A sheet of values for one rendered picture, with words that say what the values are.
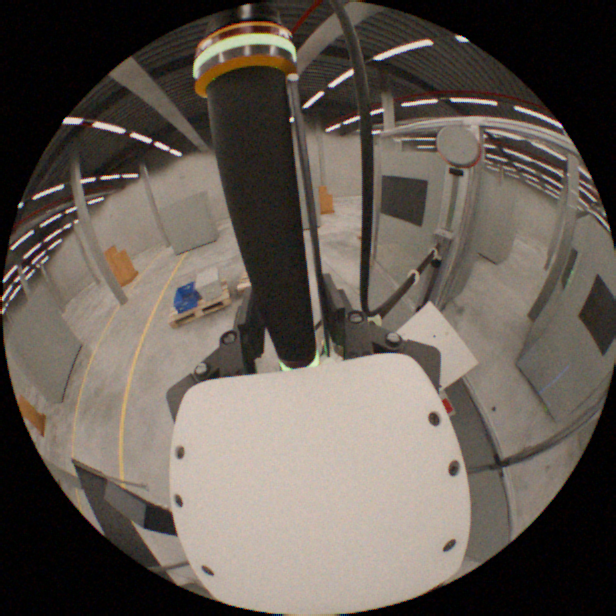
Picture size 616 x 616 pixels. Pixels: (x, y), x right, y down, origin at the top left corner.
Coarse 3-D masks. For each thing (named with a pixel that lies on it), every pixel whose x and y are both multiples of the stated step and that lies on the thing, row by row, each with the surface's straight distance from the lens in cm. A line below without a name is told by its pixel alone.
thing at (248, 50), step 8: (240, 48) 9; (248, 48) 9; (256, 48) 9; (264, 48) 9; (272, 48) 9; (280, 48) 9; (216, 56) 9; (224, 56) 9; (232, 56) 9; (240, 56) 9; (280, 56) 9; (288, 56) 9; (208, 64) 9; (216, 64) 9; (296, 64) 10; (200, 72) 9
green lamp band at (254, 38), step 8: (232, 40) 9; (240, 40) 9; (248, 40) 9; (256, 40) 9; (264, 40) 9; (272, 40) 9; (280, 40) 10; (216, 48) 9; (224, 48) 9; (288, 48) 10; (200, 56) 10; (208, 56) 9
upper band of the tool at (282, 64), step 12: (240, 24) 10; (252, 24) 10; (264, 24) 10; (228, 48) 9; (228, 60) 9; (240, 60) 9; (252, 60) 9; (264, 60) 9; (276, 60) 9; (216, 72) 9; (288, 72) 10; (204, 84) 10; (204, 96) 11
